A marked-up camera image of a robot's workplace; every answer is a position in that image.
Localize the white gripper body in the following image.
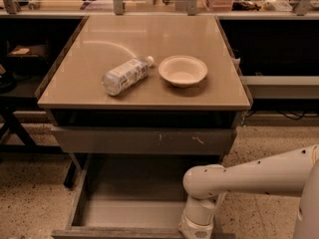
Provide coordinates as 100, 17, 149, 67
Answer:
178, 193, 225, 239

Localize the grey drawer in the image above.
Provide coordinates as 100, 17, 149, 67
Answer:
50, 153, 237, 239
52, 126, 236, 155

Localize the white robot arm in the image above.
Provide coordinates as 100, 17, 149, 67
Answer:
178, 144, 319, 239

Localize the grey top drawer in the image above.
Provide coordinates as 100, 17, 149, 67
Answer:
52, 126, 236, 155

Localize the grey drawer cabinet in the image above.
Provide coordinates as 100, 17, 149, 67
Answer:
34, 14, 253, 164

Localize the white paper bowl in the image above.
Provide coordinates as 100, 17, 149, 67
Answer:
159, 56, 207, 88

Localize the clear plastic water bottle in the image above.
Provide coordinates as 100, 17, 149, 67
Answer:
102, 56, 155, 96

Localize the grey background workbench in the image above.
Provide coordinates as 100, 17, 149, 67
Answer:
0, 0, 319, 21

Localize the black table leg frame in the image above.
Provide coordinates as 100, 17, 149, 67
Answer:
0, 103, 77, 188

